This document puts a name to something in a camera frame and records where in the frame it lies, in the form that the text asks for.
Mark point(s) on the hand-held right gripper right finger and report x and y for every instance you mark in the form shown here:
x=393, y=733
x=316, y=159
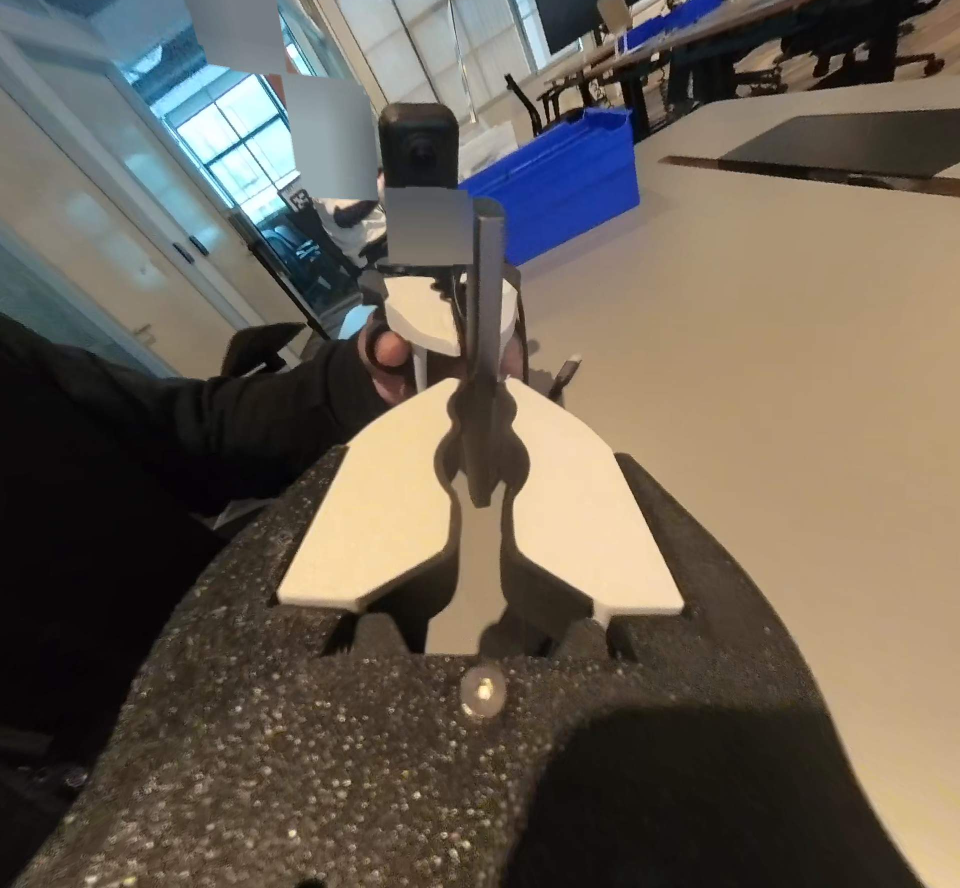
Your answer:
x=585, y=521

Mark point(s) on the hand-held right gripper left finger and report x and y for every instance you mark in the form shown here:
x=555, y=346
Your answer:
x=367, y=521

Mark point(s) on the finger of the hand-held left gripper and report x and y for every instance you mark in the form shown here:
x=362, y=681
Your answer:
x=420, y=311
x=510, y=311

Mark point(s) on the grey usb hub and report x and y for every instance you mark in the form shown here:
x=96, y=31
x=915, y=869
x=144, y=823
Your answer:
x=487, y=288

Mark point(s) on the blue plastic bin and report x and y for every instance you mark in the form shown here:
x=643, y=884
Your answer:
x=562, y=183

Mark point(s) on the person's left hand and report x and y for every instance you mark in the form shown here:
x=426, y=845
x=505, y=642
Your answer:
x=391, y=352

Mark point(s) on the black office chair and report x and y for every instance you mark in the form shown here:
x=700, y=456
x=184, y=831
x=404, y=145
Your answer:
x=525, y=105

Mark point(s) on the printed tag sign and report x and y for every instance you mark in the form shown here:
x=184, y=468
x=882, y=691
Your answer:
x=298, y=200

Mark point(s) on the silver laptop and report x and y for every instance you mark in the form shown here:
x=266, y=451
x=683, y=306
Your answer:
x=615, y=11

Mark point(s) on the small blue bin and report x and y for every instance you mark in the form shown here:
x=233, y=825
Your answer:
x=675, y=15

